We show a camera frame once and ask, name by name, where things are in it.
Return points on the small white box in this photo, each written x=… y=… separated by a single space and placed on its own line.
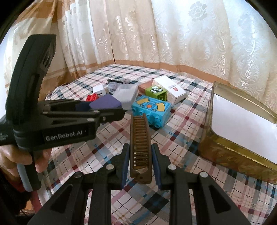
x=99 y=90

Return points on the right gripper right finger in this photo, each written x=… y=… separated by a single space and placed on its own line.
x=212 y=204

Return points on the red toy brick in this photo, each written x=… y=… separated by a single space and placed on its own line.
x=92 y=97

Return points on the white patterned cardboard box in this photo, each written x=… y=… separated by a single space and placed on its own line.
x=175 y=93

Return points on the pink box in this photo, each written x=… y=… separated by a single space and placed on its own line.
x=142 y=87

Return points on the translucent plastic box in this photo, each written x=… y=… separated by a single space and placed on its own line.
x=126 y=94

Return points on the cream lace curtain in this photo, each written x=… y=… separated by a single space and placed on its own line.
x=213 y=40

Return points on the black white small pouch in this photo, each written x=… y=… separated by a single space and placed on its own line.
x=114 y=84

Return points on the purple box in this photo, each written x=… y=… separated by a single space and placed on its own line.
x=105 y=102

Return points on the gold metal tin tray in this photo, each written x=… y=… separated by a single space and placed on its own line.
x=240 y=133

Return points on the blue printed toy brick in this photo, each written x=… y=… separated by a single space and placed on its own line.
x=156 y=111

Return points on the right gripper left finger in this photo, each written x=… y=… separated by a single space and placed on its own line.
x=68 y=204

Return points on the green cube toy block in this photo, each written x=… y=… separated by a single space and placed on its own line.
x=156 y=92

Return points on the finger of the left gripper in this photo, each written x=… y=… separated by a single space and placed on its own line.
x=63 y=105
x=69 y=118

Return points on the person's left hand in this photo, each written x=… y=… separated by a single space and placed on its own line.
x=11 y=156

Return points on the brown folding comb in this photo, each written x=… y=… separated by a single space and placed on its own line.
x=140 y=165

